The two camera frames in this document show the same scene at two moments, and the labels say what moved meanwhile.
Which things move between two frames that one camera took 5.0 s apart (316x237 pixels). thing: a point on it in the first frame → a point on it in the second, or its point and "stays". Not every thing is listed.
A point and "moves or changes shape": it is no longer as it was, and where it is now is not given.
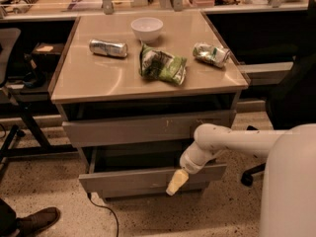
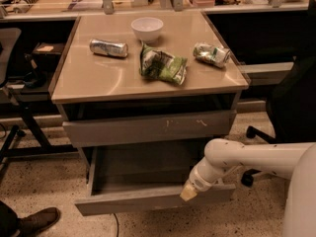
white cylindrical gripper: (191, 164) → (199, 181)
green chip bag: (159, 65) stays
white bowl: (147, 29) stays
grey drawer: (139, 167) moves or changes shape
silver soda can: (107, 48) stays
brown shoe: (37, 221) stays
